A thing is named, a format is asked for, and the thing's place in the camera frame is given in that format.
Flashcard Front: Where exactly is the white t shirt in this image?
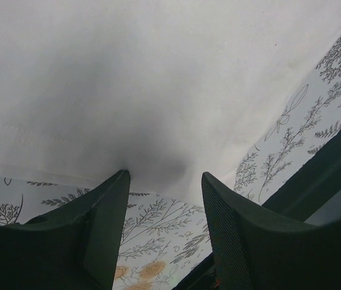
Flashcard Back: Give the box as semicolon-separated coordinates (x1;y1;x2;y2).
0;1;341;204

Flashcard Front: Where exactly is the floral patterned table mat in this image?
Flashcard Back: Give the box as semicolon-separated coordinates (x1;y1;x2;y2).
0;36;341;289

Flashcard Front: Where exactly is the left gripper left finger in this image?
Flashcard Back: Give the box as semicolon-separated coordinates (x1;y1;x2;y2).
0;170;130;289

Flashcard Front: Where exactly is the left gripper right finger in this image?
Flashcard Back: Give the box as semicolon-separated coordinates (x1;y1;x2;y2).
202;172;341;289

